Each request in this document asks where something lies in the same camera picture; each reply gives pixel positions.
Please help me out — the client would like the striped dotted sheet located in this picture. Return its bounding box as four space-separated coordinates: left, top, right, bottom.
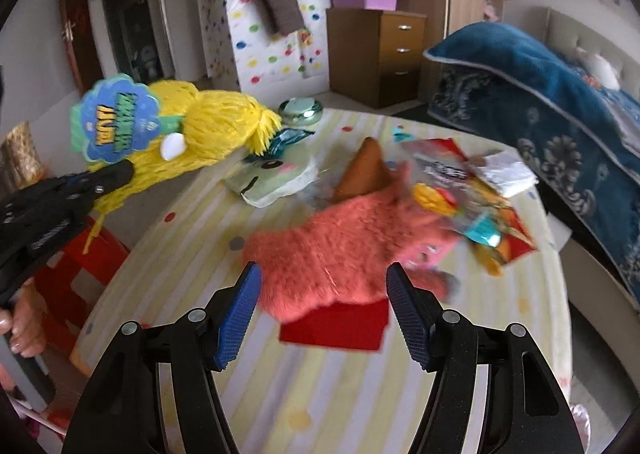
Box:
70 106 573 454

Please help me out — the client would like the yellow plush toy with tag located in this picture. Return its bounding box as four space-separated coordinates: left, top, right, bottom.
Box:
70 74 283 215

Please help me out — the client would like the clear colourful snack packet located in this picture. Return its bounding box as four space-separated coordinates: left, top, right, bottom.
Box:
400 139 506 277

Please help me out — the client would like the white tissue packet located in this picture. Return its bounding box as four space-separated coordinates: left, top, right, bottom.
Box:
467 150 537 198

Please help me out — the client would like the brown cone toy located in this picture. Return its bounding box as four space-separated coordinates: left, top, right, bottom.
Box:
332 136 396 205

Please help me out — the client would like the beige padded headboard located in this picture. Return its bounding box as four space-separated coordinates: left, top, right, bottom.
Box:
542 6 640 90

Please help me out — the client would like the green face pouch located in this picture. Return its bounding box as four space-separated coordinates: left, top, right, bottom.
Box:
222 154 318 209

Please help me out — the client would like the gold shiny object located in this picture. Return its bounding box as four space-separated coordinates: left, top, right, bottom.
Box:
0 121 48 190

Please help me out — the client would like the round green tin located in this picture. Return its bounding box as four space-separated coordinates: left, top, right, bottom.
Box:
278 98 324 127

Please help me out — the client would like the red checked stool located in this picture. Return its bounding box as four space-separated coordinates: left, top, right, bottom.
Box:
35 216 131 350

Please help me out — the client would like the brown door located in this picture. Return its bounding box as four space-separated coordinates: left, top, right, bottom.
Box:
60 0 106 95

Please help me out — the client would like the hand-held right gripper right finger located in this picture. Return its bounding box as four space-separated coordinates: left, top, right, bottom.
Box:
386 262 585 454

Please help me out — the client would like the wooden drawer cabinet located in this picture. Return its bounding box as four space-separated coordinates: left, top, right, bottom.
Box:
326 8 427 109

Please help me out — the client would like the teal foil wrapper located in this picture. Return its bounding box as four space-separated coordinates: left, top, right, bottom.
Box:
260 126 316 157

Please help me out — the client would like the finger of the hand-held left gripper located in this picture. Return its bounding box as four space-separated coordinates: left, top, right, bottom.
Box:
47 161 135 210

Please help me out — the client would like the person's left hand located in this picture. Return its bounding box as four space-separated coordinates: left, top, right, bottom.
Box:
0 279 48 360

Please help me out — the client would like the blue patterned blanket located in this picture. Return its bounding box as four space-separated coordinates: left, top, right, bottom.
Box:
422 21 640 310

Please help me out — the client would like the white dotted mattress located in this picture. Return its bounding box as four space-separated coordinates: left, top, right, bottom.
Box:
192 0 331 85

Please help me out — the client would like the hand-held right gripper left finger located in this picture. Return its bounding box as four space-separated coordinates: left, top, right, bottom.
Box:
61 261 263 454

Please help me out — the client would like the pink fluffy cloth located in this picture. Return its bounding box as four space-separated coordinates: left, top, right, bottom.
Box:
243 179 461 325

